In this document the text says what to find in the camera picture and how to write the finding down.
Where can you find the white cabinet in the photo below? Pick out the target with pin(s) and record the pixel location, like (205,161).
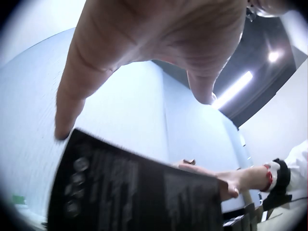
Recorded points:
(197,130)

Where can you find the small green object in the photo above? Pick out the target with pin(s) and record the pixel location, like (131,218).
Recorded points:
(18,199)

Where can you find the person's left fingers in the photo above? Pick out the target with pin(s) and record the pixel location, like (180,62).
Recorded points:
(69,103)

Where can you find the long ceiling strip light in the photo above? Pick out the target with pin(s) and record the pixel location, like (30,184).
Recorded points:
(233,88)

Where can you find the person's left thumb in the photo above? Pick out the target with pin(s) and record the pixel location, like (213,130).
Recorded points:
(201,86)

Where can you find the stack of black boxes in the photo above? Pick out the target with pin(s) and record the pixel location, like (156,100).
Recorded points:
(243,219)

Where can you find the black printed box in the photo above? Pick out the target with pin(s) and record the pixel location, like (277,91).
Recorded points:
(130,187)

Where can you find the person's right thumb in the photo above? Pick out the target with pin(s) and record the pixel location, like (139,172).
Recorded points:
(232,191)

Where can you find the round ceiling spot lamp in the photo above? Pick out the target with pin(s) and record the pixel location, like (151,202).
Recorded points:
(273,56)

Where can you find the person's left hand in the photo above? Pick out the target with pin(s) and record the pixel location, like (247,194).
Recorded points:
(149,31)

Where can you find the person's right fingers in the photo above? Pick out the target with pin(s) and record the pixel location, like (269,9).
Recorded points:
(187,163)

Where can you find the black wrist band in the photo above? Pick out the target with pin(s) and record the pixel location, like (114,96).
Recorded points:
(280,175)

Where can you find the person's right hand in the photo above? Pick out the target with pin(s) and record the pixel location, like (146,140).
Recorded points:
(243,179)

